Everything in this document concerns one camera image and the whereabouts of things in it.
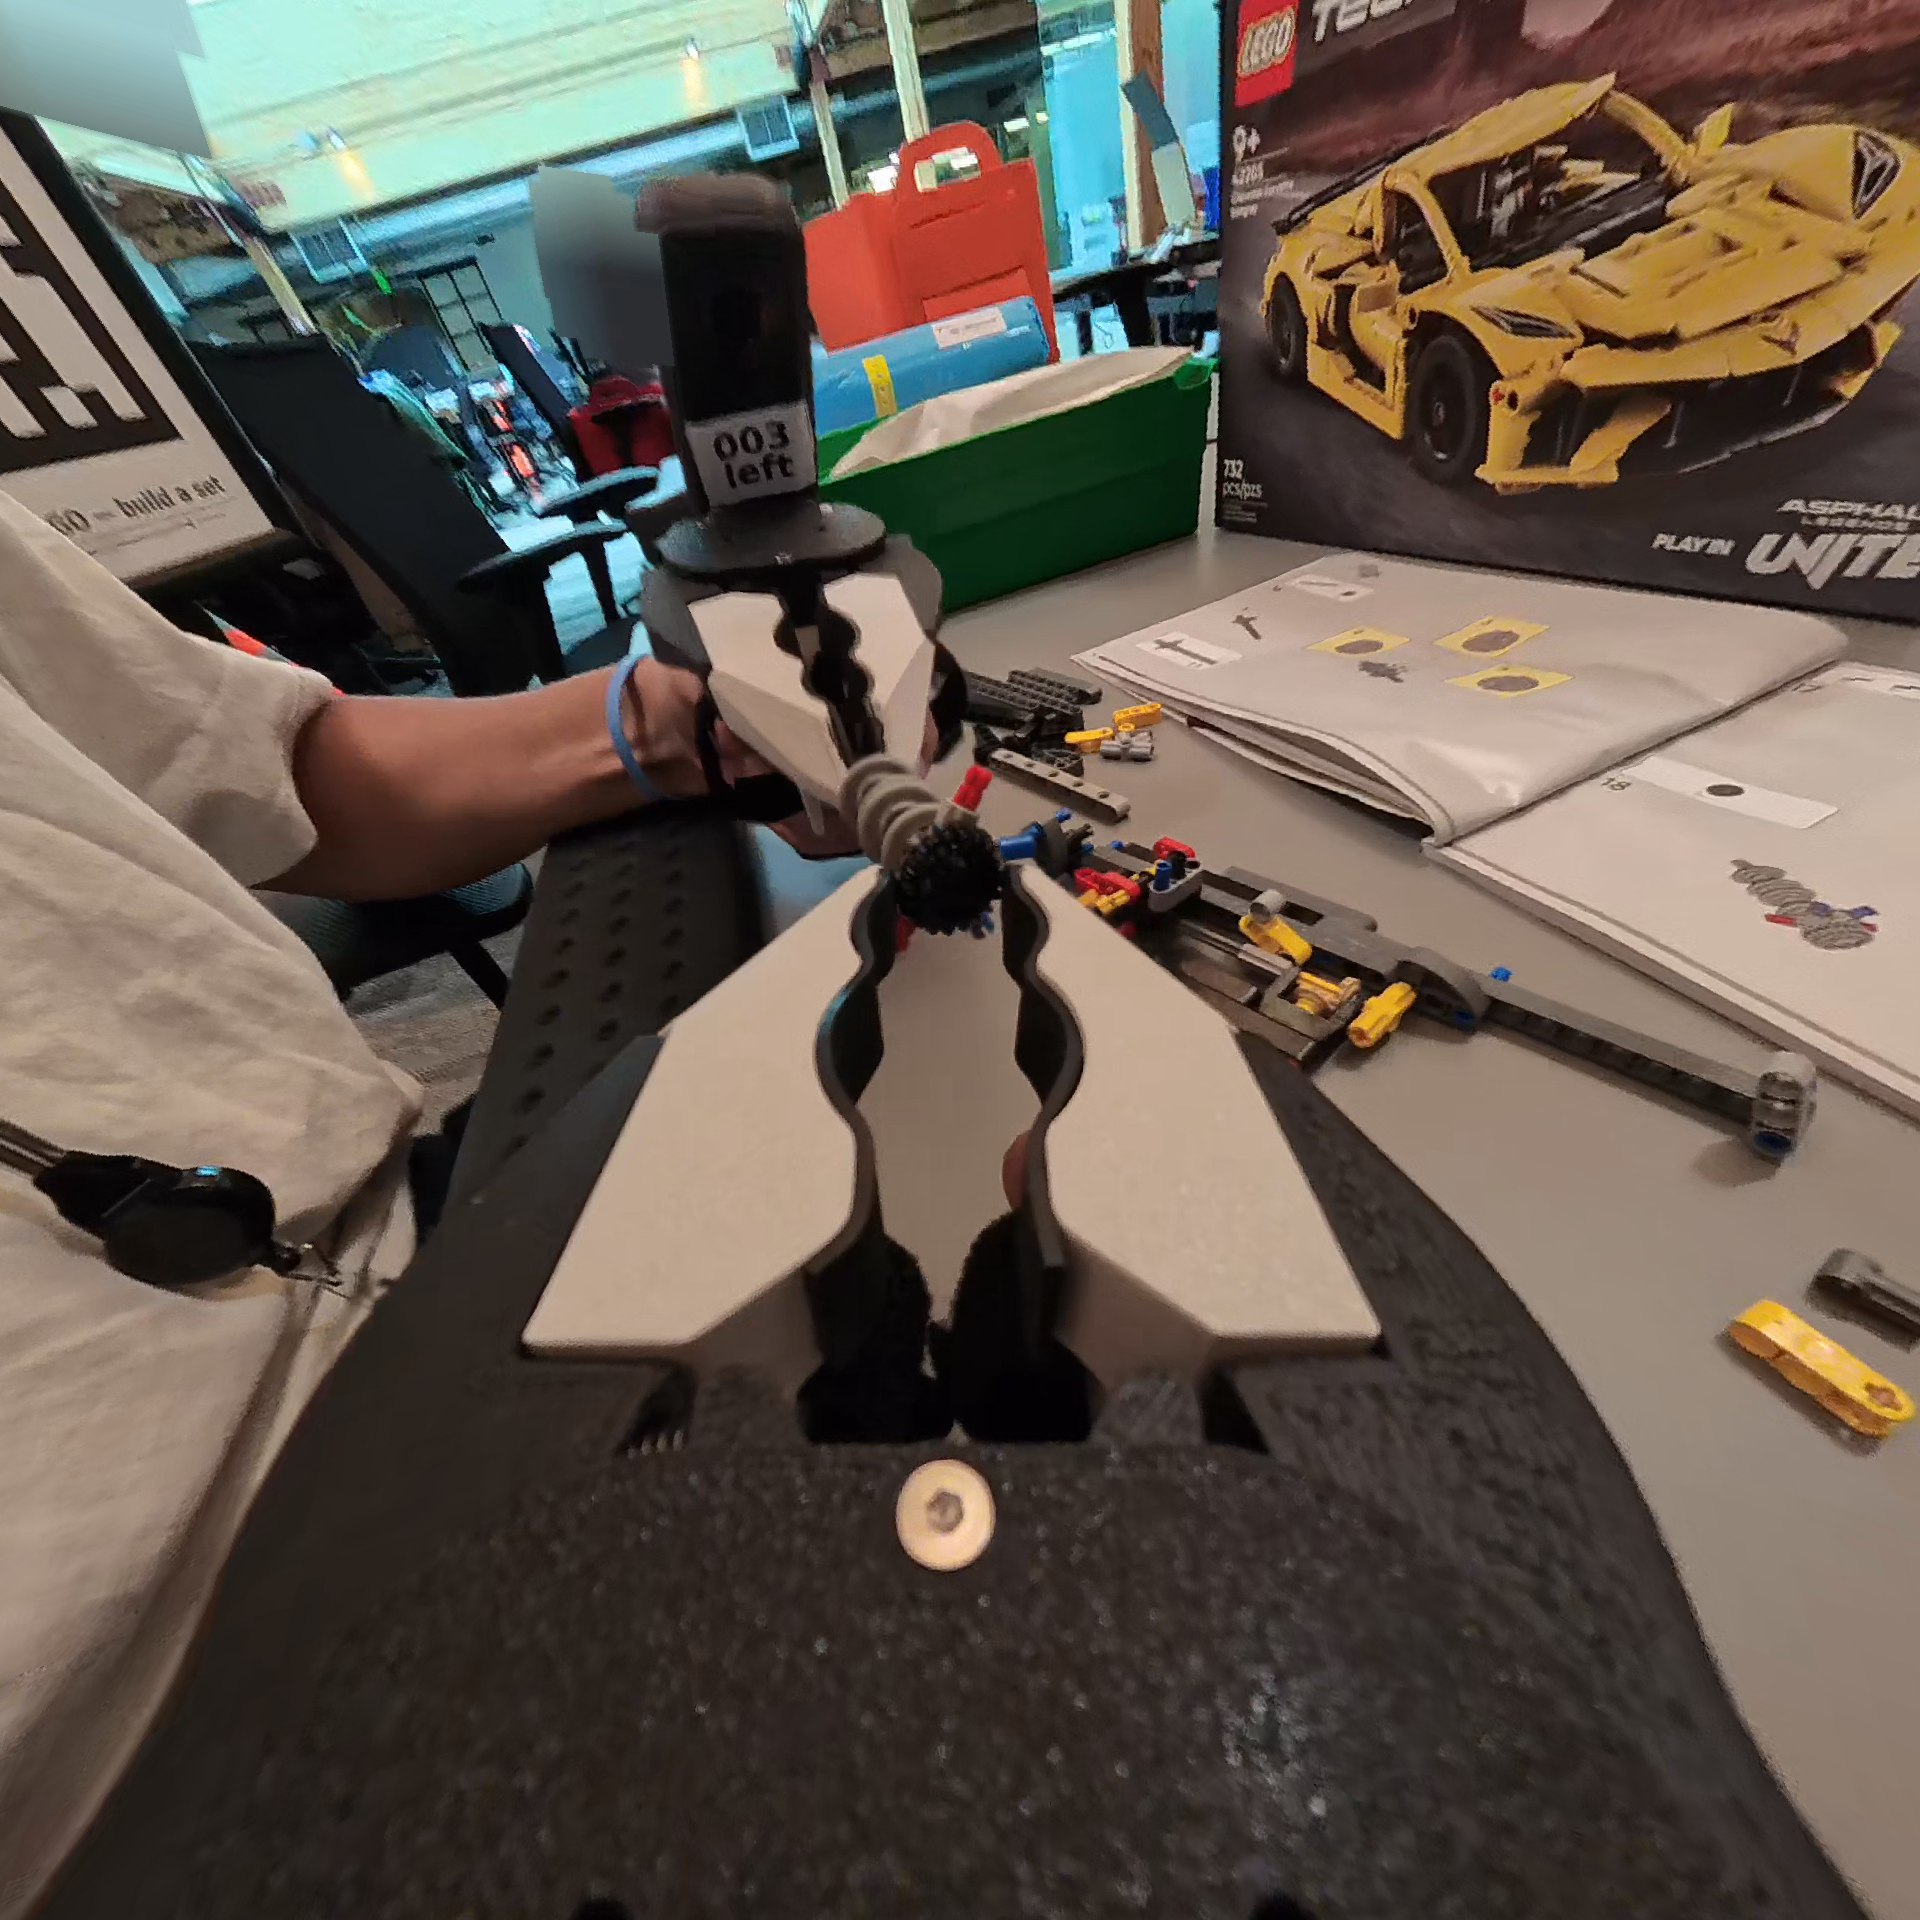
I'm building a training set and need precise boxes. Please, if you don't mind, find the small pile of lego beams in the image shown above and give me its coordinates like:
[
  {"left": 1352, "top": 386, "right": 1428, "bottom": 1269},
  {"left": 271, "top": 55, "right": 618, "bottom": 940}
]
[{"left": 960, "top": 668, "right": 1164, "bottom": 825}]

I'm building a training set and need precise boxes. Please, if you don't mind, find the grey lego gear shaft assembly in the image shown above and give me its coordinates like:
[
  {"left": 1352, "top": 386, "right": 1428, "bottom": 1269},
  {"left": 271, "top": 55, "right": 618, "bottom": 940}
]
[{"left": 836, "top": 753, "right": 1010, "bottom": 943}]

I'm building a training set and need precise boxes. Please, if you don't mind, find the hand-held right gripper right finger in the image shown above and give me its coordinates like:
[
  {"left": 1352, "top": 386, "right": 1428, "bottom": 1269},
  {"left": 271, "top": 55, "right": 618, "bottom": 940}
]
[{"left": 950, "top": 865, "right": 1384, "bottom": 1444}]

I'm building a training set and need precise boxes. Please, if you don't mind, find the white sign with black pattern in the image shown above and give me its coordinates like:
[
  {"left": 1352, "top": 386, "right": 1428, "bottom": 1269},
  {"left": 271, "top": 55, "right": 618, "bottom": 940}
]
[{"left": 0, "top": 104, "right": 288, "bottom": 588}]

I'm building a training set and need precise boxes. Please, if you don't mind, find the white t-shirt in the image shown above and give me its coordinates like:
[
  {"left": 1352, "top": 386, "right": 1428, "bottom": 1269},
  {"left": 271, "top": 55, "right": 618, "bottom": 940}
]
[{"left": 0, "top": 496, "right": 429, "bottom": 1877}]

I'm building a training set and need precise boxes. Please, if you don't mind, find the yellow lego liftarm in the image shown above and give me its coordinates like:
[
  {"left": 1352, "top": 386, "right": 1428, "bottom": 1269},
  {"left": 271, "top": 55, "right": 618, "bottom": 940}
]
[{"left": 1728, "top": 1298, "right": 1918, "bottom": 1439}]

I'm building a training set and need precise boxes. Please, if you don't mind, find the person's left forearm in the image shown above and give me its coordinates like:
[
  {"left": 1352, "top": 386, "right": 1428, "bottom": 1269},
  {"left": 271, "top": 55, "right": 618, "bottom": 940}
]
[{"left": 270, "top": 660, "right": 646, "bottom": 903}]

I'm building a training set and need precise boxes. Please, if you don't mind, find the green plastic bin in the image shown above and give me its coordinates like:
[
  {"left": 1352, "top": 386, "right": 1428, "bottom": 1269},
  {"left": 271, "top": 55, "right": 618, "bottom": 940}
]
[{"left": 816, "top": 352, "right": 1216, "bottom": 615}]

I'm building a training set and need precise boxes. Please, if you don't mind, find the red office chair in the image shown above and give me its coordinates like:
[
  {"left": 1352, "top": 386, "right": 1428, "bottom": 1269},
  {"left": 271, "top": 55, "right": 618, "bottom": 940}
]
[{"left": 566, "top": 375, "right": 676, "bottom": 480}]

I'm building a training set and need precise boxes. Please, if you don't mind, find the blue wristband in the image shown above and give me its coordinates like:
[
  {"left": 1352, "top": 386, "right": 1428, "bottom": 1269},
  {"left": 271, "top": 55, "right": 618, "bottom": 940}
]
[{"left": 604, "top": 652, "right": 669, "bottom": 804}]

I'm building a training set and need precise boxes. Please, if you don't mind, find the teal mesh office chair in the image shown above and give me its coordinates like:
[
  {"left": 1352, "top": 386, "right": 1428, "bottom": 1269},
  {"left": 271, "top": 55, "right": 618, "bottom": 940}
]
[{"left": 293, "top": 857, "right": 540, "bottom": 1010}]

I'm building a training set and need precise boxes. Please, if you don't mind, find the blue plastic roll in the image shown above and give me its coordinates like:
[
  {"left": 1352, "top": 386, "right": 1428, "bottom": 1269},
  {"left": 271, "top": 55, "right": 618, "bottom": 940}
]
[{"left": 809, "top": 297, "right": 1050, "bottom": 436}]

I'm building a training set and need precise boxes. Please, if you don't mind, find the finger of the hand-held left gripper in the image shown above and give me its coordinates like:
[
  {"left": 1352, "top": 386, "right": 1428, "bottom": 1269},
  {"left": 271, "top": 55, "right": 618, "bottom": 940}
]
[
  {"left": 816, "top": 568, "right": 943, "bottom": 781},
  {"left": 692, "top": 588, "right": 886, "bottom": 839}
]

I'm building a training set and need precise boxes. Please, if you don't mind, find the dark grey lego connector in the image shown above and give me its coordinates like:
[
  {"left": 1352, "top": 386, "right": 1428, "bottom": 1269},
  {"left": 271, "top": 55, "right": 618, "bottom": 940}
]
[{"left": 1813, "top": 1248, "right": 1920, "bottom": 1337}]

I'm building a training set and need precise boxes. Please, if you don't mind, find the black lanyard with badge reel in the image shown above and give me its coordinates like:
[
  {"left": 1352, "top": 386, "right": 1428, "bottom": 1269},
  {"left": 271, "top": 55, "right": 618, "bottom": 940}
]
[{"left": 0, "top": 1118, "right": 348, "bottom": 1296}]

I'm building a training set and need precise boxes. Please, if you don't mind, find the black office chair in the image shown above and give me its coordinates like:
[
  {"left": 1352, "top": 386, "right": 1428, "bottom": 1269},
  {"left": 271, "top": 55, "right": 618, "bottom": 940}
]
[{"left": 194, "top": 336, "right": 663, "bottom": 700}]

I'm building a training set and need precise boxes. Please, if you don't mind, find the long dark lego chassis assembly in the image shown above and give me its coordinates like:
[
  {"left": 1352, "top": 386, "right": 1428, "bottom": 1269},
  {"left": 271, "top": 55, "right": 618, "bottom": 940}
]
[{"left": 1034, "top": 815, "right": 1818, "bottom": 1164}]

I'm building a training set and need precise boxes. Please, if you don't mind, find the yellow car lego set box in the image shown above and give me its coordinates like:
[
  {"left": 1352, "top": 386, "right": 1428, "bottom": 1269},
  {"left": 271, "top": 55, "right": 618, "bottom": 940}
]
[{"left": 1216, "top": 0, "right": 1920, "bottom": 623}]

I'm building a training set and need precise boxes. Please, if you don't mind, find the orange tote bag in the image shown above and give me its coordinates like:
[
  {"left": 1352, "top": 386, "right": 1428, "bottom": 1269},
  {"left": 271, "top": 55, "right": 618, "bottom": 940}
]
[{"left": 801, "top": 122, "right": 1057, "bottom": 360}]

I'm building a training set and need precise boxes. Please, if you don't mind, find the open instruction booklet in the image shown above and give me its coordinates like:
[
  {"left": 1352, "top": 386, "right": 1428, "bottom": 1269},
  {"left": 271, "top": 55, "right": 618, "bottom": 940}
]
[{"left": 1072, "top": 550, "right": 1920, "bottom": 1120}]

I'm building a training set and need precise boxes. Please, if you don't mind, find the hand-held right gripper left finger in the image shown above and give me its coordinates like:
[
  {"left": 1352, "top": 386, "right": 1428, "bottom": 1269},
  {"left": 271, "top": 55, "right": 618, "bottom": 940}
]
[{"left": 519, "top": 863, "right": 945, "bottom": 1444}]

